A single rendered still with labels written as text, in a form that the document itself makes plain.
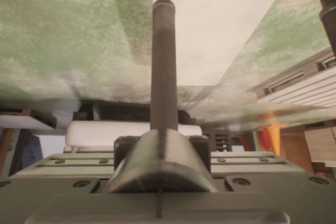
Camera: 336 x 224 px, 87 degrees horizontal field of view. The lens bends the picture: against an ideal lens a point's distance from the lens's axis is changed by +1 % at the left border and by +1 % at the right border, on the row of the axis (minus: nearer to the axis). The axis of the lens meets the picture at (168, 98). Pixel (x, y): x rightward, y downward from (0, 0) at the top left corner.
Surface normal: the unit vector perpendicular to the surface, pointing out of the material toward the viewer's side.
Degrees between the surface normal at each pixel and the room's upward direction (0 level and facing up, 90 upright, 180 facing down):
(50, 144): 90
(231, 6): 0
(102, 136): 87
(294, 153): 90
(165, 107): 90
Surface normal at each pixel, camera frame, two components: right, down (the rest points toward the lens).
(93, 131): 0.20, -0.33
